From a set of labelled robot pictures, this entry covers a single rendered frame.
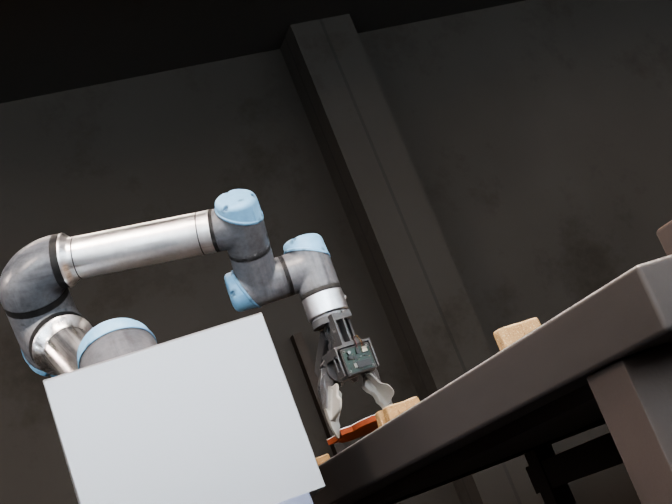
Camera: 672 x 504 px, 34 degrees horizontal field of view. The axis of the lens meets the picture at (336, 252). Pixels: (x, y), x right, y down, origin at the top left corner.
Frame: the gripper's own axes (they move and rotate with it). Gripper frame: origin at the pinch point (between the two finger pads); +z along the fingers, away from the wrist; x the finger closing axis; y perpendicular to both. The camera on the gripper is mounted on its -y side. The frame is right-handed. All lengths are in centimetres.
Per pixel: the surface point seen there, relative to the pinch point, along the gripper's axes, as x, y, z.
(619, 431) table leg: -19, 95, 14
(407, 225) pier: 151, -222, -91
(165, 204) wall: 59, -251, -133
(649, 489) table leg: -19, 96, 19
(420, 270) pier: 148, -222, -70
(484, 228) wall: 199, -240, -85
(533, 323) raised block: -4, 67, -1
